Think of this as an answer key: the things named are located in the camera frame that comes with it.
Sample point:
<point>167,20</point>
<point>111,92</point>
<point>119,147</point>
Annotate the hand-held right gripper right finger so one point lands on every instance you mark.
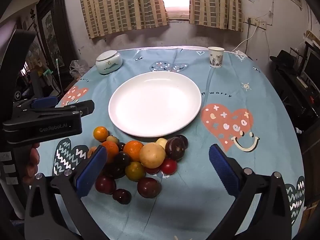
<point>222,170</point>

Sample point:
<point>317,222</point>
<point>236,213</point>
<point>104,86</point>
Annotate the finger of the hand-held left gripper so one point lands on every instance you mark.
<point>45,101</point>
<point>82,107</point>

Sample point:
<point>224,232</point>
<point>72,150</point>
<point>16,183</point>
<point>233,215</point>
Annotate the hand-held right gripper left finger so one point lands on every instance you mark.
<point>92,170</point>

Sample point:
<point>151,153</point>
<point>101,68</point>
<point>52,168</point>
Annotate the peach-coloured round fruit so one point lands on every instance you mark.
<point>92,151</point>

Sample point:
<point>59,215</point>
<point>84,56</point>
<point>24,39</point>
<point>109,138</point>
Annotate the dark brown water chestnut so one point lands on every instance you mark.
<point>115,172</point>

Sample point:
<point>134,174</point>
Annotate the orange mandarin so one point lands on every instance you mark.
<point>133,151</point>
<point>112,148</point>

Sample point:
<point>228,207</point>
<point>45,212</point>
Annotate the orange-yellow tomato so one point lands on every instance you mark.
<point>100,133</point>

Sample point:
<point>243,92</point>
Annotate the dark red plum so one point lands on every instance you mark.
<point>121,196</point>

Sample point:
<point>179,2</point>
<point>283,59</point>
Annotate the yellow-green tomato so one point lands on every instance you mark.
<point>135,171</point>

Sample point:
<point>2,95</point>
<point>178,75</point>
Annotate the dark purple water chestnut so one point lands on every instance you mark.
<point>175,148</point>

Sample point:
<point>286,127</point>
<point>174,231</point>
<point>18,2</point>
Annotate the red cherry tomato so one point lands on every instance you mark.
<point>168,166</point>
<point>152,170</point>

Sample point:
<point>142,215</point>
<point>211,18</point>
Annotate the large red plum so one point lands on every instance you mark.
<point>148,187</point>

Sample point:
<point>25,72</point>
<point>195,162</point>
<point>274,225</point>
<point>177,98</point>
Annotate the tan round fruit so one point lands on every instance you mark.
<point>152,155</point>

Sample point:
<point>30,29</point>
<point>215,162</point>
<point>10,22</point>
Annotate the pale yellow fruit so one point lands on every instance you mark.
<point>162,142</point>

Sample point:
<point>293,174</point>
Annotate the white plate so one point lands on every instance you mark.
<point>155,105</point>

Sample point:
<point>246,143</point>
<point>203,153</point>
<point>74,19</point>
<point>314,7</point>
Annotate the person's left hand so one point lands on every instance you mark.
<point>33,158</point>

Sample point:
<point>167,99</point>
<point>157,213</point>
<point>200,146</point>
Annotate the white green pole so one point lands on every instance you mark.
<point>58,72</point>

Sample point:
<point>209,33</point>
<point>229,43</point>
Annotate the clear plastic bag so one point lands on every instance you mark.
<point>77,67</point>

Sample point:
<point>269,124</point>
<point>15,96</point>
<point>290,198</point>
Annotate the standing fan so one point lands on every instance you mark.
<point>34,53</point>

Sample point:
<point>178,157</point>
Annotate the pale green lidded ceramic jar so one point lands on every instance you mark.
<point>108,62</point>

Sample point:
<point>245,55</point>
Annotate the dark framed picture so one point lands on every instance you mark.
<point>53,30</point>

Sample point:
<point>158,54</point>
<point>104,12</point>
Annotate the black computer desk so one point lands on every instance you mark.
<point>292,95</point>

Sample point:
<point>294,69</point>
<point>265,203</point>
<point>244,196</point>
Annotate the checked beige curtain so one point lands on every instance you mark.
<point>215,3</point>
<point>122,5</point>

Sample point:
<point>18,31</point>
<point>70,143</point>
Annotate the printed paper cup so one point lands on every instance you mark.
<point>216,57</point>

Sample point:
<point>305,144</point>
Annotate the black hat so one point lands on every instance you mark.
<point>283,58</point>

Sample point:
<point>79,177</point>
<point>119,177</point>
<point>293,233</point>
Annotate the computer monitor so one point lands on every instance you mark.
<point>312,70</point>

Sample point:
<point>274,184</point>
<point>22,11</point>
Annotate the wall power strip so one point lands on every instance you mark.
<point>256,22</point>

